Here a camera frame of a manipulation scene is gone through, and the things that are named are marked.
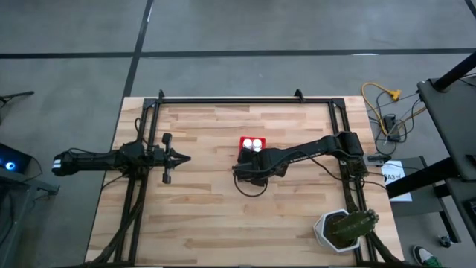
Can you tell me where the green cactus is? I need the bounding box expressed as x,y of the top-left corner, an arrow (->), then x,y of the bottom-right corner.
326,208 -> 380,249

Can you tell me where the white angular plant pot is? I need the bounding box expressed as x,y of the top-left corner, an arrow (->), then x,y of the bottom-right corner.
312,208 -> 361,254

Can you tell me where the grey metal clamp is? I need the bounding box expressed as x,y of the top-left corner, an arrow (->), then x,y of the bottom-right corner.
366,154 -> 391,167

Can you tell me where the grey base plate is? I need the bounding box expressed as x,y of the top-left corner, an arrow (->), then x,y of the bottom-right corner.
389,156 -> 454,243

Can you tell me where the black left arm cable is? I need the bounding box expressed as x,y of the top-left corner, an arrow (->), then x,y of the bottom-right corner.
122,117 -> 152,149

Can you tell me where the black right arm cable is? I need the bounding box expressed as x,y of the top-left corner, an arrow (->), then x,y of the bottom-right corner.
233,173 -> 269,198

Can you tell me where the black metal table frame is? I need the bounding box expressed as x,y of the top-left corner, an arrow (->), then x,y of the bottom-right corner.
85,89 -> 405,267

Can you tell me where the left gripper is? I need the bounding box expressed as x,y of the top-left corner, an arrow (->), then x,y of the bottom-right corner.
148,133 -> 192,185

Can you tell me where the black stand pole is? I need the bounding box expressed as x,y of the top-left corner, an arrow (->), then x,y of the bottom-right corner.
432,51 -> 476,93

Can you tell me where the red plastic basket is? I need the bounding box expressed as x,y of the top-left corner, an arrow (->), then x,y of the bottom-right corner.
239,135 -> 268,154

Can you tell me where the white printed paper sheet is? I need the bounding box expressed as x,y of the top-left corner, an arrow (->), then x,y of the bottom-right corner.
379,159 -> 414,203

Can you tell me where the dark grey shelf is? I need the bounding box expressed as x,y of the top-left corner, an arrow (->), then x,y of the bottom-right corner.
444,177 -> 476,261

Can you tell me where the black stand crossbar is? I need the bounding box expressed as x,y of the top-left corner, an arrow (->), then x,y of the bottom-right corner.
386,159 -> 459,199

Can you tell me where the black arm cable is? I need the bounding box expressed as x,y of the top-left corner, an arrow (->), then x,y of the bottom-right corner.
122,117 -> 152,149
233,173 -> 269,198

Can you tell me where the yellow extension cable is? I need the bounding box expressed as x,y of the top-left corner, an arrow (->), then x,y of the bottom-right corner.
361,81 -> 402,120

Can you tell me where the dark grey side table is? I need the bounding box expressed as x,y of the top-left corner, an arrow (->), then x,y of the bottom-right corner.
416,76 -> 476,183

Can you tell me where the grey metal cart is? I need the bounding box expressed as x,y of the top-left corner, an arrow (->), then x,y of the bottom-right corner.
0,169 -> 60,268

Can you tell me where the black tripod leg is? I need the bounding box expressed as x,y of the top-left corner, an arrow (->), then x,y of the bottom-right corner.
0,90 -> 35,124

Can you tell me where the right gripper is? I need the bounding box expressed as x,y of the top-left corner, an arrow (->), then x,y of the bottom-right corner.
232,147 -> 289,187

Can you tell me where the person's shoe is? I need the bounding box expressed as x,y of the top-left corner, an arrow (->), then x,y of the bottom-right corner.
412,244 -> 446,268

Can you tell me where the computer with blue light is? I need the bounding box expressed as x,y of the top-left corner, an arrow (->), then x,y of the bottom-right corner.
0,143 -> 33,174

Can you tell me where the black power strip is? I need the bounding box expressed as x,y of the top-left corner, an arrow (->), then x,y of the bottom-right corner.
382,114 -> 402,143

